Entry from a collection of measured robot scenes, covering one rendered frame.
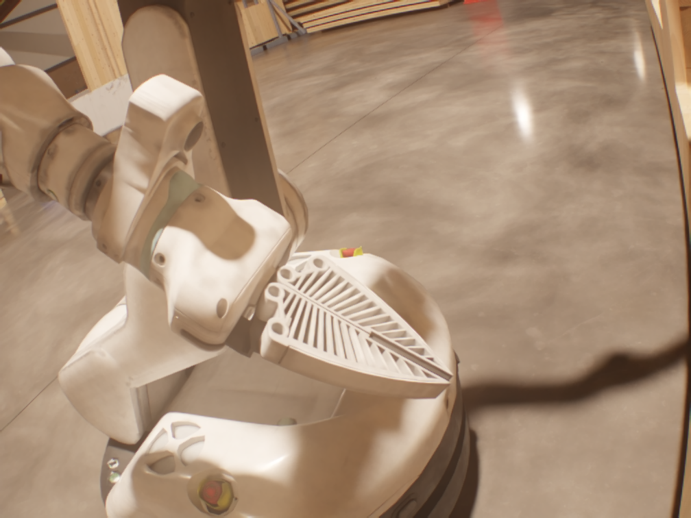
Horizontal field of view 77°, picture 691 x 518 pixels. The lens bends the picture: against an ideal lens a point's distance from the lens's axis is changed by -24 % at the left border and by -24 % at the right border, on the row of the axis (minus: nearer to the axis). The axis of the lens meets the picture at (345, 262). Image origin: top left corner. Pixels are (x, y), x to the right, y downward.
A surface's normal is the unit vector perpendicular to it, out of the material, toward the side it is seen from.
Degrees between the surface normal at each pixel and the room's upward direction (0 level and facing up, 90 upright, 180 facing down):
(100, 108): 90
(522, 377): 0
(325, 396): 0
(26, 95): 50
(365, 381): 103
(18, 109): 58
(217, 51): 97
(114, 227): 68
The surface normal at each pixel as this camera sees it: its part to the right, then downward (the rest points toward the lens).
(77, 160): 0.11, -0.16
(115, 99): 0.41, 0.34
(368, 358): -0.85, 0.00
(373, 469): 0.42, -0.28
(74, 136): 0.35, -0.58
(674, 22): -0.49, 0.56
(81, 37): 0.82, 0.04
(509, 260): -0.29, -0.83
